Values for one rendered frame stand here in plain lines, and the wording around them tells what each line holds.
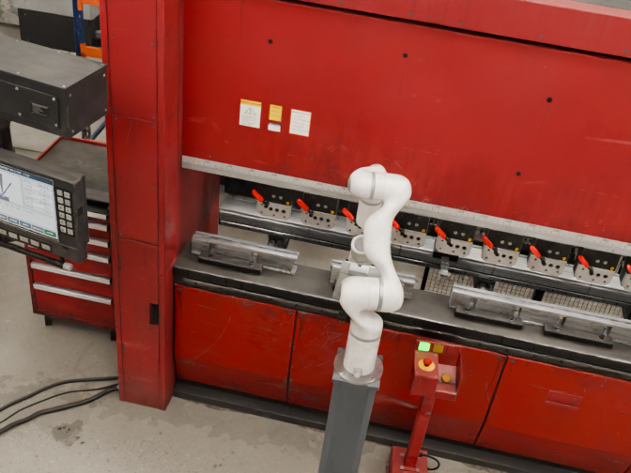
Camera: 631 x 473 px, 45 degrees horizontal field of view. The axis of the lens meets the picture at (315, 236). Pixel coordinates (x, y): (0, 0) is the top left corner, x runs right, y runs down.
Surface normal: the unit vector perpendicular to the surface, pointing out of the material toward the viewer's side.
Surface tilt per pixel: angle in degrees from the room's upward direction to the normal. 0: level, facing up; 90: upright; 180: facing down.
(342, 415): 90
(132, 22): 90
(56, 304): 90
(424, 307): 0
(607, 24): 90
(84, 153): 0
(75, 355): 0
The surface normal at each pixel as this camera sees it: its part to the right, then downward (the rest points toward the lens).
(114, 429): 0.11, -0.81
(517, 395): -0.19, 0.55
